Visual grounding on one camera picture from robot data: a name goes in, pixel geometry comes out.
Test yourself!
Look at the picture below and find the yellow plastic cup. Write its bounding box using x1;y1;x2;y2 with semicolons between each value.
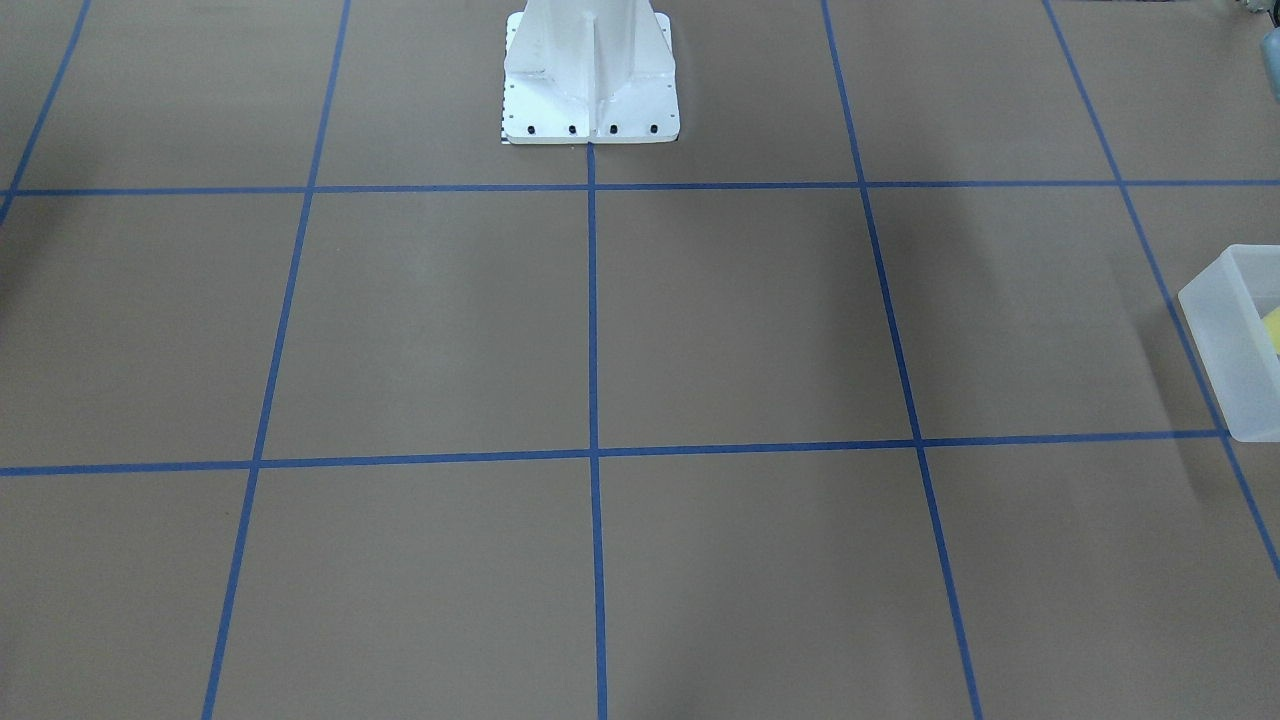
1261;307;1280;355

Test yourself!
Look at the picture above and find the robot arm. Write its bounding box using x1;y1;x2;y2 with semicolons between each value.
1260;27;1280;102

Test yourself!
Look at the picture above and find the clear plastic bin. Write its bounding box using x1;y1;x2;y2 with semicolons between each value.
1178;243;1279;443

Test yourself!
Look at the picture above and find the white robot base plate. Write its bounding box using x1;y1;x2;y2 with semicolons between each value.
500;1;681;145

